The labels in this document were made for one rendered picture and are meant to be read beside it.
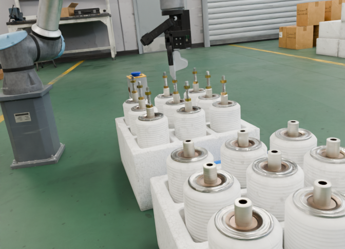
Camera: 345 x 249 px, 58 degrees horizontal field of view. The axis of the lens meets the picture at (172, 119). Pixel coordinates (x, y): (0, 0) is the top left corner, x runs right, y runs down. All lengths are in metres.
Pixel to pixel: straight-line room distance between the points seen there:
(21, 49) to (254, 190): 1.05
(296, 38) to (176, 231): 4.29
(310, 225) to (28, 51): 1.17
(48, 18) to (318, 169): 1.12
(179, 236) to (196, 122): 0.45
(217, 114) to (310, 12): 3.92
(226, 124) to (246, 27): 5.61
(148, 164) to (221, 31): 5.59
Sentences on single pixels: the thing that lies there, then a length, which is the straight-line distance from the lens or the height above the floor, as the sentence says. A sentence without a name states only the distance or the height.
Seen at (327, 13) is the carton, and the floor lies 0.43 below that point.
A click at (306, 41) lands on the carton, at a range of 4.77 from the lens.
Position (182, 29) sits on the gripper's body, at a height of 0.48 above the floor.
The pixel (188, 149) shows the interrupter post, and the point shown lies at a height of 0.27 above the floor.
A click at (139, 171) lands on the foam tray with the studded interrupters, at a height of 0.13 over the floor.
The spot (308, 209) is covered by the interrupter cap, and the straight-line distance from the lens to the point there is 0.47.
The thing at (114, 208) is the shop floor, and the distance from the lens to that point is 0.98.
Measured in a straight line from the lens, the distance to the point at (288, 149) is 0.69.
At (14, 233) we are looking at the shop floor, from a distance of 1.00.
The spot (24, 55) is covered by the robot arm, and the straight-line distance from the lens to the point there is 1.36.
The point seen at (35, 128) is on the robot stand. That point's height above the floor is 0.16.
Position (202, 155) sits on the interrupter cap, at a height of 0.25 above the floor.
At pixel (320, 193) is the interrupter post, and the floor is 0.27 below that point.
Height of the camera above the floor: 0.51
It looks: 17 degrees down
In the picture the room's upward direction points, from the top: 6 degrees counter-clockwise
